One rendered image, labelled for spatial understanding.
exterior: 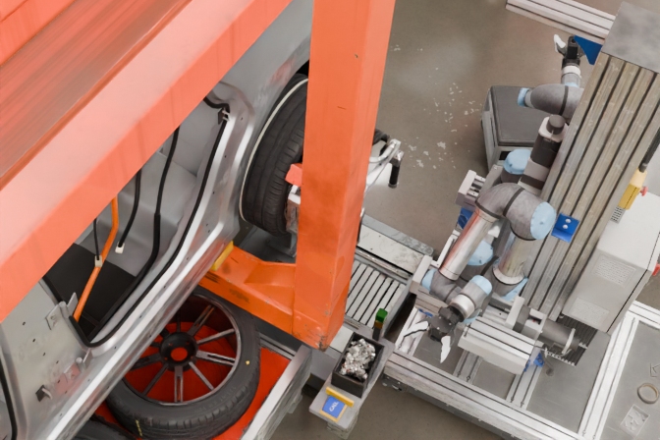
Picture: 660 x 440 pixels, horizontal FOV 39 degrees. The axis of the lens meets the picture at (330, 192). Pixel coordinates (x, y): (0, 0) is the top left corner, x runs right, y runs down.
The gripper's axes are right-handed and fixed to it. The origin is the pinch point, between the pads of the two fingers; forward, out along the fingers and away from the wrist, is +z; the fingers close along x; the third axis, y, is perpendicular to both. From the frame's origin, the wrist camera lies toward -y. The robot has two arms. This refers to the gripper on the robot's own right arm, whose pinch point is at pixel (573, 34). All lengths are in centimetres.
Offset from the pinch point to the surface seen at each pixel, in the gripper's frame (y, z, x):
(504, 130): 86, 23, -24
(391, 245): 107, -42, -72
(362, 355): 59, -131, -68
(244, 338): 60, -131, -117
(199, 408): 59, -164, -126
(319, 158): -56, -130, -78
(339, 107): -81, -132, -70
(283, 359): 85, -125, -105
